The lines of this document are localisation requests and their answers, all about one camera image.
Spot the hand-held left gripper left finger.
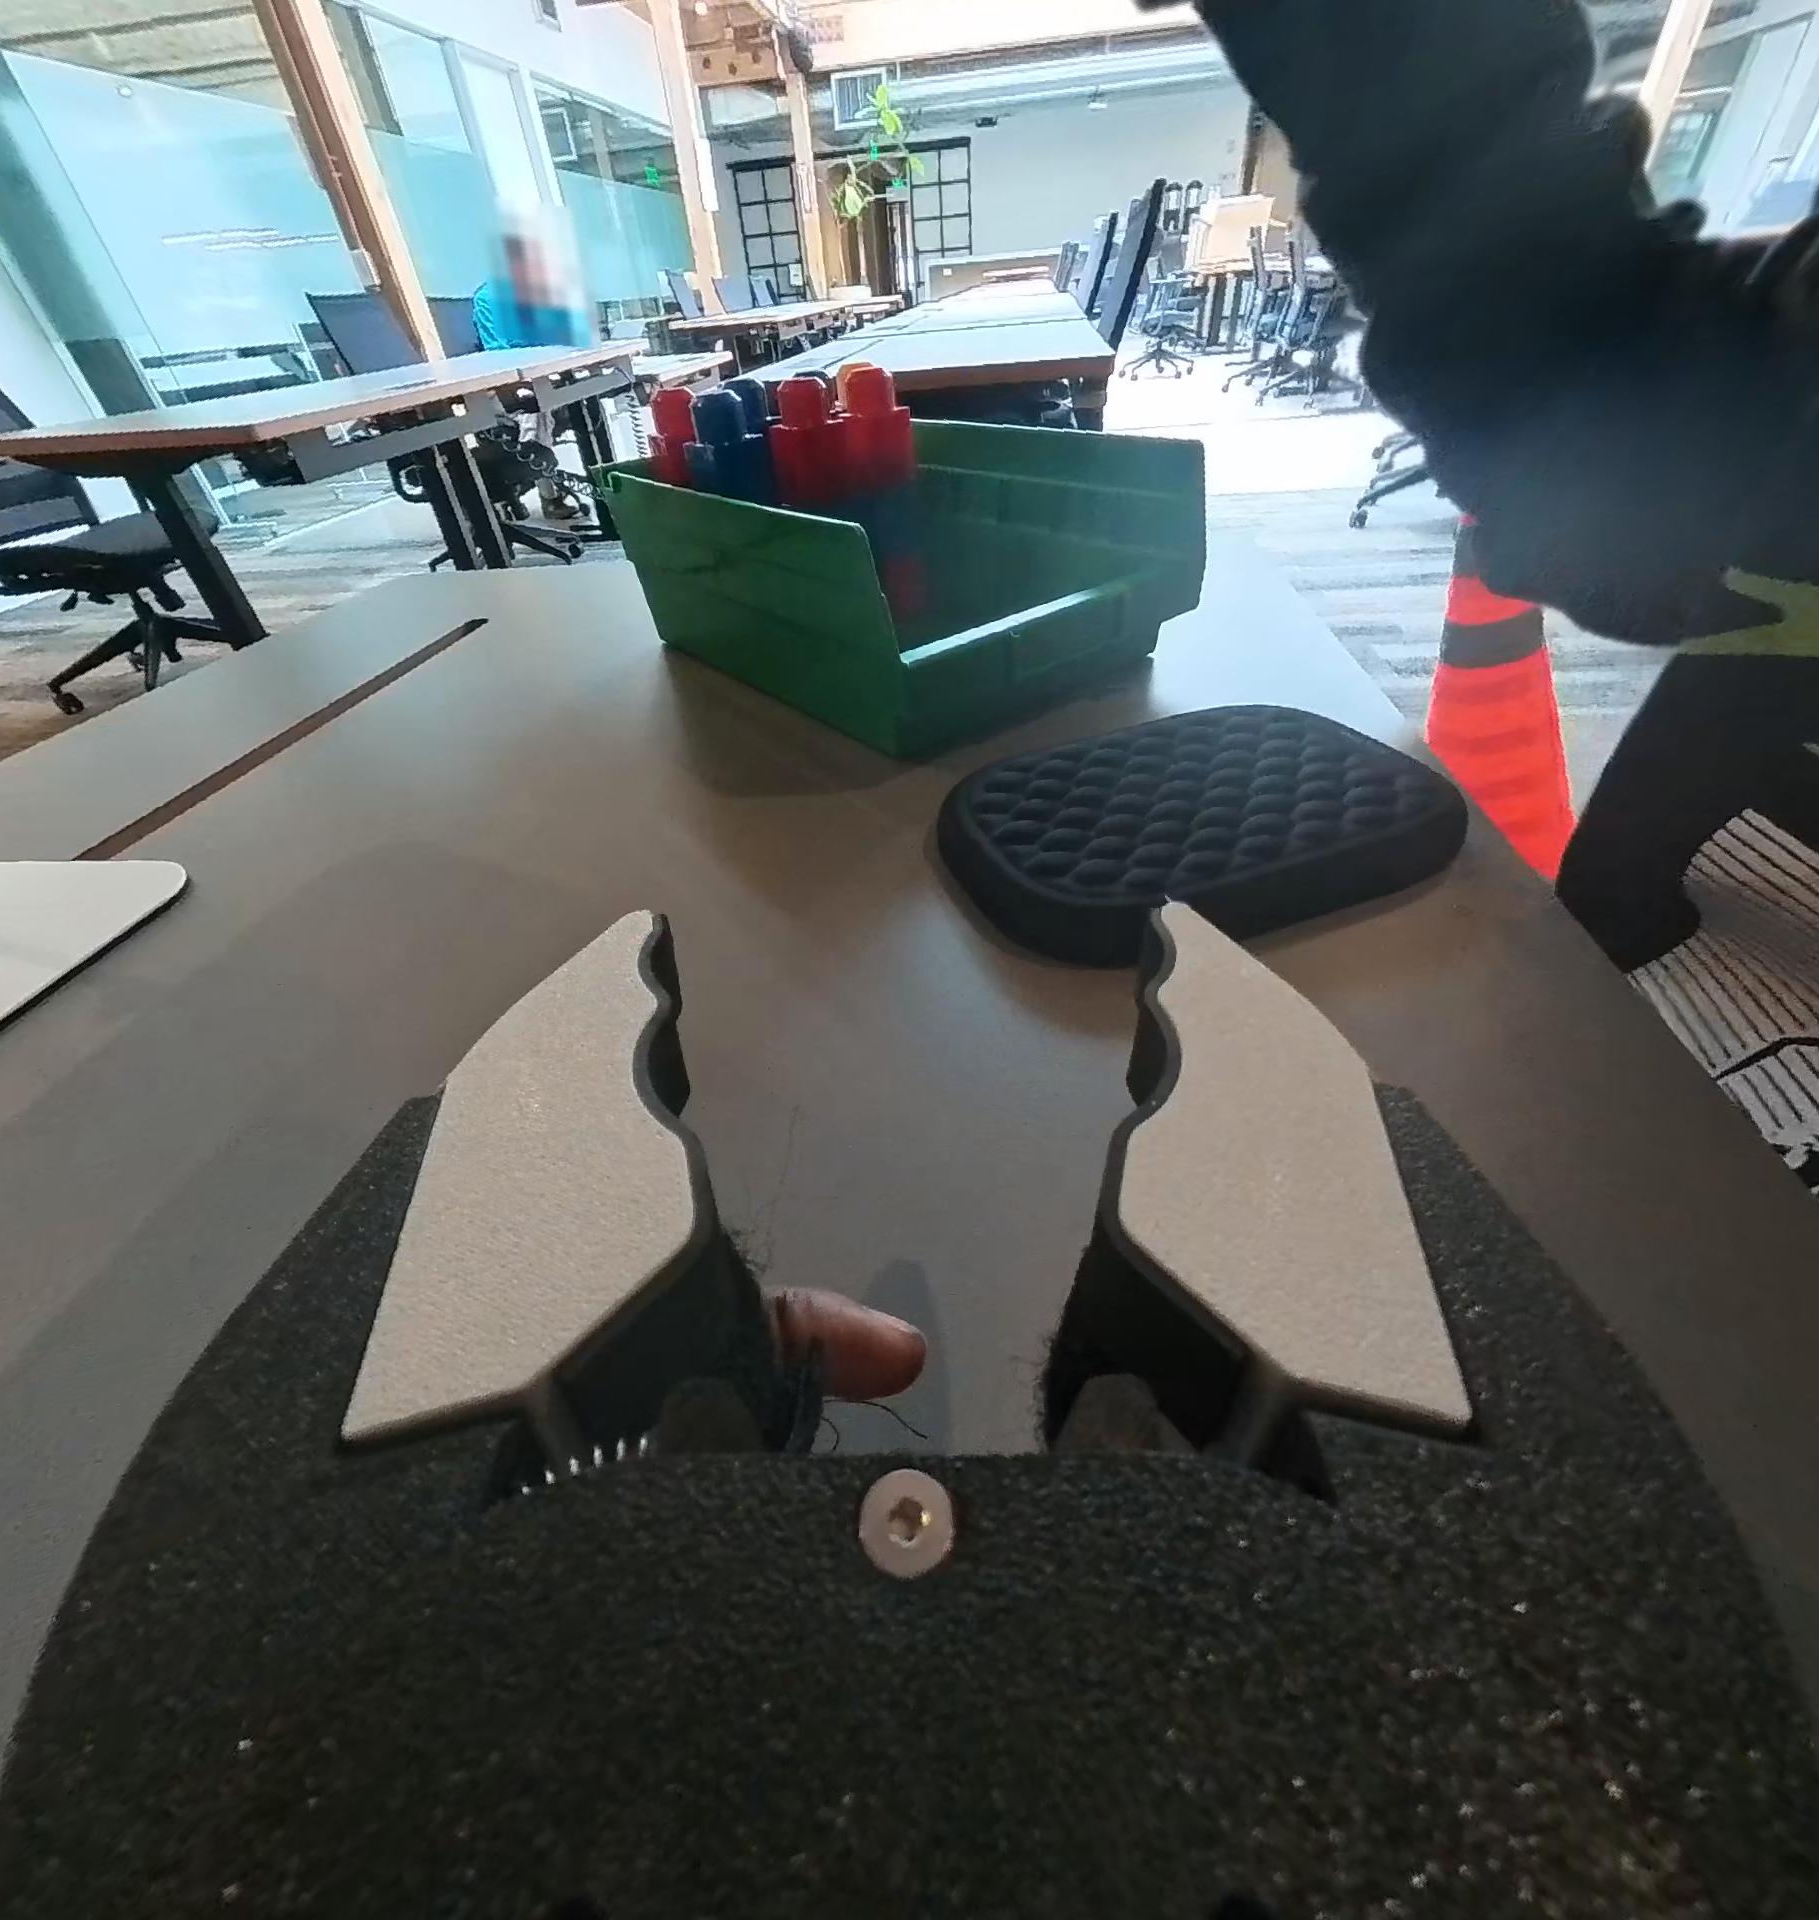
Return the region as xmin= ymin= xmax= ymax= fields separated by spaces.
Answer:
xmin=339 ymin=909 xmax=732 ymax=1450

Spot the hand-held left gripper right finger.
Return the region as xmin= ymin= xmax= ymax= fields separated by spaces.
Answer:
xmin=1092 ymin=900 xmax=1476 ymax=1428

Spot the green plastic bin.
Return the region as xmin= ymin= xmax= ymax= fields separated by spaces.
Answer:
xmin=599 ymin=417 xmax=1208 ymax=763

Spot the cluster of colourful mega blocks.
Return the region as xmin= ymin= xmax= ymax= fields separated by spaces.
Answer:
xmin=644 ymin=360 xmax=929 ymax=632

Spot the person's left hand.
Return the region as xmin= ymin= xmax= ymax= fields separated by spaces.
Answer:
xmin=770 ymin=1289 xmax=929 ymax=1403

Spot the black wrist rest pad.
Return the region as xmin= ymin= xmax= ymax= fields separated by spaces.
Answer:
xmin=939 ymin=701 xmax=1472 ymax=969

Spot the orange traffic cone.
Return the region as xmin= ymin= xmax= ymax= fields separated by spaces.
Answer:
xmin=1422 ymin=517 xmax=1581 ymax=883

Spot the white desk stand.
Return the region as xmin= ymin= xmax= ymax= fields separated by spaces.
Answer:
xmin=0 ymin=859 xmax=190 ymax=1064

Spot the person's black clothing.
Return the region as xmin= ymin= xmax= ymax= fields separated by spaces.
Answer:
xmin=1555 ymin=569 xmax=1819 ymax=976

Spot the black office chair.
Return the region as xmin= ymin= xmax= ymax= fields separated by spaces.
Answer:
xmin=0 ymin=329 xmax=269 ymax=716

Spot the wooden top desk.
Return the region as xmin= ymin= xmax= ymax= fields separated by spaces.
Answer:
xmin=0 ymin=342 xmax=653 ymax=649
xmin=630 ymin=300 xmax=908 ymax=396

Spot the group of black office chairs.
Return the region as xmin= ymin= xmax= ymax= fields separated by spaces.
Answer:
xmin=1120 ymin=179 xmax=1435 ymax=530

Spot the row of long desks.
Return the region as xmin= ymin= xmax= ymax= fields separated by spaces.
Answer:
xmin=735 ymin=284 xmax=1120 ymax=437

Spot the row of black monitors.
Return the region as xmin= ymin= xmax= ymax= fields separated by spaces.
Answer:
xmin=1049 ymin=175 xmax=1168 ymax=353

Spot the green potted plant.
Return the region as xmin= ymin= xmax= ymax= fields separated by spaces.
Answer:
xmin=831 ymin=82 xmax=929 ymax=228

